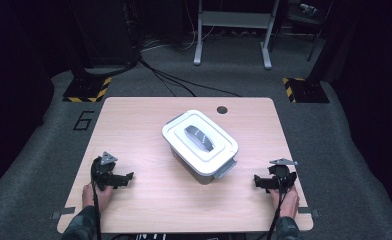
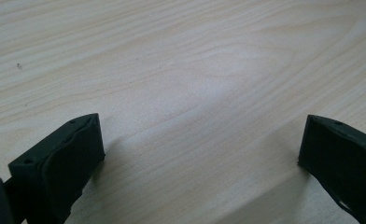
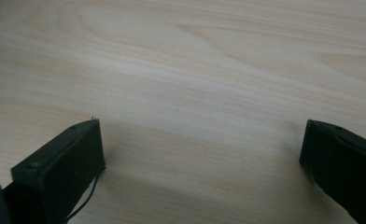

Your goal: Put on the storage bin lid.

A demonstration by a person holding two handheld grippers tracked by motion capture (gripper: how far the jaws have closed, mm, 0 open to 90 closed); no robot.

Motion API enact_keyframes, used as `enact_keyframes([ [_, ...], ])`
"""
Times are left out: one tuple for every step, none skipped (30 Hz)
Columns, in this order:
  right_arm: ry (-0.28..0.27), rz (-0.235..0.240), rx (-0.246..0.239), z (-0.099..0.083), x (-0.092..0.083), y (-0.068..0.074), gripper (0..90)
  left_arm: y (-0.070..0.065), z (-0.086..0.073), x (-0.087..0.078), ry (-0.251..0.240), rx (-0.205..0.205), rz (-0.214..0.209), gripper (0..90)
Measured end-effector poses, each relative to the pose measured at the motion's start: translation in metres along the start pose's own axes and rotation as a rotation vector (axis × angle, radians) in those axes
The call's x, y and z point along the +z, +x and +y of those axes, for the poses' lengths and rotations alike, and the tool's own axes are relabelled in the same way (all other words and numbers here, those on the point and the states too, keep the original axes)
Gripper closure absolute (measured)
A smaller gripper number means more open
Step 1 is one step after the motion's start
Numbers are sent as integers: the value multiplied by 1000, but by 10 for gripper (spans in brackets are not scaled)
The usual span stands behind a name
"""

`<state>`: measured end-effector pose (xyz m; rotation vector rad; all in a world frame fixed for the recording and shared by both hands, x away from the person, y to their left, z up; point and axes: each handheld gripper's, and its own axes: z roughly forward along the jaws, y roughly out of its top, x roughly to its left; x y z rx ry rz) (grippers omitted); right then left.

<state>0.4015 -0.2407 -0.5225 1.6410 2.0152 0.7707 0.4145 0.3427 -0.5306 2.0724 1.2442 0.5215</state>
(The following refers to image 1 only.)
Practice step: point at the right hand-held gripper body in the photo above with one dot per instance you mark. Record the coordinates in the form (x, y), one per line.
(282, 180)

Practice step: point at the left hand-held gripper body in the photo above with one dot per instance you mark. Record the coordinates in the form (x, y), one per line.
(102, 176)

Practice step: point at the transparent brown storage box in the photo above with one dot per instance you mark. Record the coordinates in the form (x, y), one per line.
(206, 180)

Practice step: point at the person's left hand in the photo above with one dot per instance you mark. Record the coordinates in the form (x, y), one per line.
(92, 198)

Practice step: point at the person's right hand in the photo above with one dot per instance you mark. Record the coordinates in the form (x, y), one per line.
(289, 205)

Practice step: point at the black table grommet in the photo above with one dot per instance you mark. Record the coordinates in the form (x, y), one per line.
(222, 109)

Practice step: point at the black striped stand base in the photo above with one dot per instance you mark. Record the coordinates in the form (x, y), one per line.
(307, 91)
(84, 89)

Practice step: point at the black equipment cabinet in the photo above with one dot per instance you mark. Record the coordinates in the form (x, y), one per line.
(107, 33)

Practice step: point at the dark side desk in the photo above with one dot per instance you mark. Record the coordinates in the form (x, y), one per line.
(302, 20)

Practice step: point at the grey device on dark desk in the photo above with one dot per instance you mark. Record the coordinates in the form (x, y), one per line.
(308, 8)

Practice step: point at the grey table corner bracket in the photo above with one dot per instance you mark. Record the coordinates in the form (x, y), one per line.
(309, 211)
(62, 212)

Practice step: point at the white metal stand frame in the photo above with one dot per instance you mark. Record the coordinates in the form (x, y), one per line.
(232, 19)

